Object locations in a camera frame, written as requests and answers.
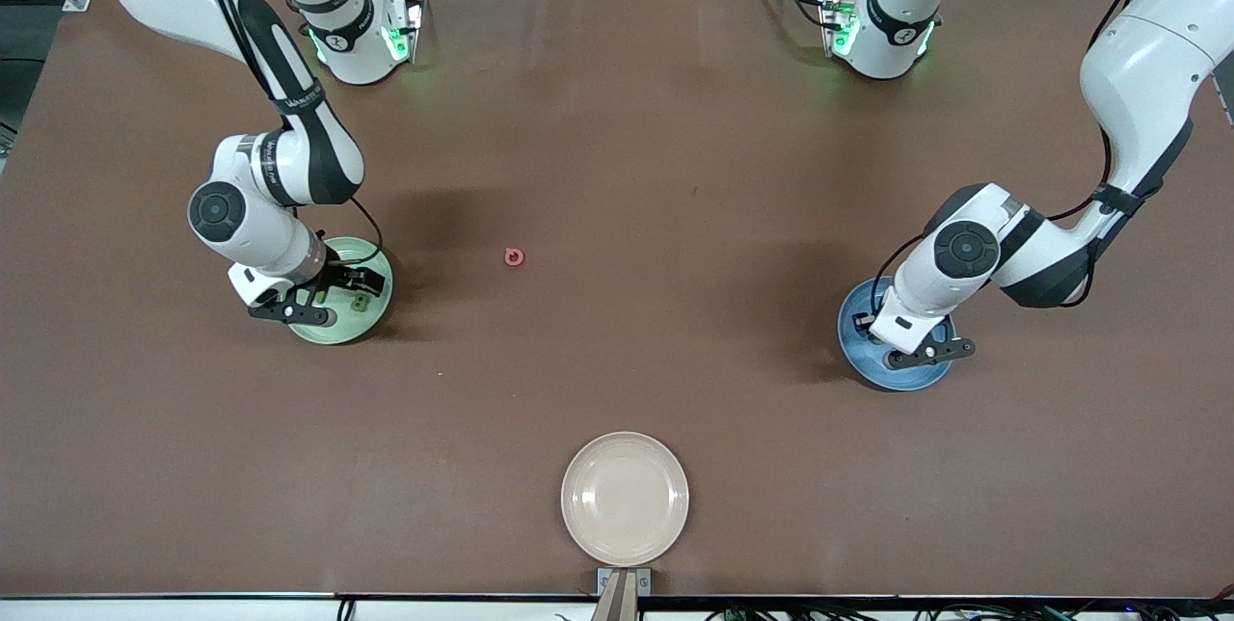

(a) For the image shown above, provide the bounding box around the blue plate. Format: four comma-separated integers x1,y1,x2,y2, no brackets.
837,278,958,392

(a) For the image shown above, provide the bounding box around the green plate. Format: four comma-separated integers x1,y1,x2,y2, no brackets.
287,235,394,346

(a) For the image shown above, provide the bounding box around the silver base connector box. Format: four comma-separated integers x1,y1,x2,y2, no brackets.
381,0,425,65
818,0,861,59

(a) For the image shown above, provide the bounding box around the brown table mat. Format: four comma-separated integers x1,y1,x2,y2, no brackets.
0,0,1234,600

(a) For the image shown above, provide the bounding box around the beige plate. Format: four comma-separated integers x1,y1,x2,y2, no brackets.
560,431,691,568

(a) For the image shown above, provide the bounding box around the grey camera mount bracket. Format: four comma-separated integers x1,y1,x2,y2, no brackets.
596,567,653,621

